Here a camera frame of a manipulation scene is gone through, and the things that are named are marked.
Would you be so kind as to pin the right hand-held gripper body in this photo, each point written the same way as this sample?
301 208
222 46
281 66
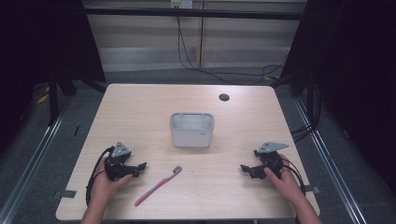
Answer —
271 158

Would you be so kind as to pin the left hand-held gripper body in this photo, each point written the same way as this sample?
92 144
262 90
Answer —
117 161

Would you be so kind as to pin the person's right hand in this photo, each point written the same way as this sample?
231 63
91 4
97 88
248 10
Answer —
288 183

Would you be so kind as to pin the person's left hand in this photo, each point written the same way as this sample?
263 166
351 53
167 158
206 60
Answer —
104 189

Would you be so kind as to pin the pink and grey toothbrush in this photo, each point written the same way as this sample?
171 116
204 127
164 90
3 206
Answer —
157 186

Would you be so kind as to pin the grey tape strip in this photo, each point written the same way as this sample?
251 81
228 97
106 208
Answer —
64 194
312 189

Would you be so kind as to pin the grey plastic holder box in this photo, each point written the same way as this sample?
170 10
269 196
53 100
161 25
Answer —
191 135

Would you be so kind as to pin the black metal stand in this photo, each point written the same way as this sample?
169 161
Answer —
309 93
53 99

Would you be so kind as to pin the dark round table grommet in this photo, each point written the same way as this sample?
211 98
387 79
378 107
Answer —
224 97

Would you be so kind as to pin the yellow floor tape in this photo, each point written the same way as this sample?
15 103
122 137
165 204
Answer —
42 99

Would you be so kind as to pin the dark curtain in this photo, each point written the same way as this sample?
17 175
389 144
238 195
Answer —
37 46
355 77

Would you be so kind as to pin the metal floor rail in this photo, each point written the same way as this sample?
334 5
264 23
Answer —
333 168
34 158

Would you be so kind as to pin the black horizontal frame bar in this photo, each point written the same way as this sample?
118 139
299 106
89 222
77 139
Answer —
193 13

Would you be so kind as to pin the white wall socket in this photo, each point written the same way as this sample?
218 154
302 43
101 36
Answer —
181 3

